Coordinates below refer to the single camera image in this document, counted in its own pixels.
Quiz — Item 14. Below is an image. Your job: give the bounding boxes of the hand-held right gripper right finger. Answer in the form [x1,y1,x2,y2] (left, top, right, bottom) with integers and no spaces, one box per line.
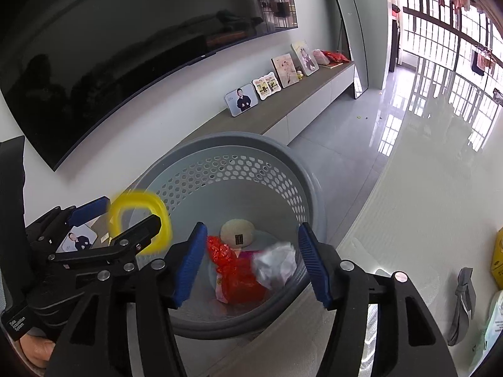
[298,223,460,377]

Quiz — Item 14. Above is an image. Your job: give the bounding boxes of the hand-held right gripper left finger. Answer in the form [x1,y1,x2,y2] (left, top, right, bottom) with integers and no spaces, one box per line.
[46,223,208,377]

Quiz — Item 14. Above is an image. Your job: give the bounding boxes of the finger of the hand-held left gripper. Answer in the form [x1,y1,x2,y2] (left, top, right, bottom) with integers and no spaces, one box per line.
[49,215,163,275]
[25,195,110,244]

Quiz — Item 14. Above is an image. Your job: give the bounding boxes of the yellow plastic ring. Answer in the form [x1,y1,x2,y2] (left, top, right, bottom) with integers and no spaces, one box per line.
[108,190,174,254]

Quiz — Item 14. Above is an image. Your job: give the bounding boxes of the white plastic wrapper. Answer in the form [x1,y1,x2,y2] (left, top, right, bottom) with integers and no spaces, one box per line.
[251,242,297,289]

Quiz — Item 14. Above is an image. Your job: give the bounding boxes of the red plastic bag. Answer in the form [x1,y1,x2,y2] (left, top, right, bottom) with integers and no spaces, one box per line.
[207,236,272,306]

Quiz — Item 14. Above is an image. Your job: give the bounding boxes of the beige round plush pad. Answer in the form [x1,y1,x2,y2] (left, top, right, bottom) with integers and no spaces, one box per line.
[220,219,256,249]

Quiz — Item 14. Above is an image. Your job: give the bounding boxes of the grey perforated plastic basket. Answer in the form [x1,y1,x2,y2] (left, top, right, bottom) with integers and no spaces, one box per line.
[131,133,326,340]

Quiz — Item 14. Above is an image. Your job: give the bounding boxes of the person's left hand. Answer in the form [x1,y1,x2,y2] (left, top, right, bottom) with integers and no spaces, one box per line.
[18,336,56,369]

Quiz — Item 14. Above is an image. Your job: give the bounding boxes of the grey cloth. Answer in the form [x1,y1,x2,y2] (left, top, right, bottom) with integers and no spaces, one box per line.
[447,267,477,347]

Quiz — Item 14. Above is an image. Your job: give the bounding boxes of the long grey tv cabinet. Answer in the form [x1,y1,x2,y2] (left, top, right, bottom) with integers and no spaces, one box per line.
[55,61,356,256]

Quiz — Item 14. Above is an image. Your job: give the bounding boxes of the black flat television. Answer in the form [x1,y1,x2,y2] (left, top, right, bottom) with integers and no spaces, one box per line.
[0,0,298,171]

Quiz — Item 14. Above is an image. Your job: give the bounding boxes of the yellow box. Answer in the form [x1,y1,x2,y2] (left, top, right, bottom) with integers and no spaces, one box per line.
[489,228,503,289]

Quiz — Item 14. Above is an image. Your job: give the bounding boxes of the white green packet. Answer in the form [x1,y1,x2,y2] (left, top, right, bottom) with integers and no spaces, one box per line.
[472,288,503,356]

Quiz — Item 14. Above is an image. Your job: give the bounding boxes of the dark hanging garment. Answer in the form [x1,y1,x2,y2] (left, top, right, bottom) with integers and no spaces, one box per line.
[471,45,496,76]

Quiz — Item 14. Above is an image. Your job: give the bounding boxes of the balcony window grille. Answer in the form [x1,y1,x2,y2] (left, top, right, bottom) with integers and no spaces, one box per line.
[387,0,503,87]

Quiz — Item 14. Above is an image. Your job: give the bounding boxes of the rounded photo frame dark suit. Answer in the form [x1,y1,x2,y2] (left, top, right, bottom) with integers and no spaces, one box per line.
[57,226,99,254]

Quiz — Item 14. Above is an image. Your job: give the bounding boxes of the photo frame man in black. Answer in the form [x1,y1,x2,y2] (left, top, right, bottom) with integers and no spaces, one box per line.
[225,84,259,117]

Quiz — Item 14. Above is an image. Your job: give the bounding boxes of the scalloped photo frame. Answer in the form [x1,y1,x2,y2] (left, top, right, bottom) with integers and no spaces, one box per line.
[251,73,280,101]

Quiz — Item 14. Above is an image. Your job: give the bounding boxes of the leaning wall mirror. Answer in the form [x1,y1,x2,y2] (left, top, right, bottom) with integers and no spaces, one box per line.
[338,0,371,100]

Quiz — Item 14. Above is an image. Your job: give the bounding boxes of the pale portrait photo frame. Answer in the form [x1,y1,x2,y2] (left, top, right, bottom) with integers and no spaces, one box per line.
[271,54,301,88]

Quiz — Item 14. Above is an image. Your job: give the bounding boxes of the tall portrait photo frame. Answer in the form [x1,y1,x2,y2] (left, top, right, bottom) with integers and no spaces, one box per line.
[291,40,320,76]

